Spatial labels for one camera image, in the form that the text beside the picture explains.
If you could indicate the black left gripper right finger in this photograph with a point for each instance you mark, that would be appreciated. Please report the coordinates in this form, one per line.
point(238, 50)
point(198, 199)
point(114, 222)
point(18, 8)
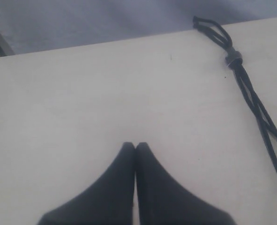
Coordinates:
point(163, 201)

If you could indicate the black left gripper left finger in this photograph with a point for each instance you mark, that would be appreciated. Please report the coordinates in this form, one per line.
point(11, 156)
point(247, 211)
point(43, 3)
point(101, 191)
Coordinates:
point(108, 201)

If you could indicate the grey backdrop cloth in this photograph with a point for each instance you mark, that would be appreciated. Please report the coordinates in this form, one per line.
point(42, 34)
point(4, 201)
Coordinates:
point(38, 25)

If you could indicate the clear tape piece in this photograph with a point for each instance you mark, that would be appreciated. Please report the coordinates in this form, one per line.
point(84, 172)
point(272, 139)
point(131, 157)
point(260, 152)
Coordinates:
point(233, 58)

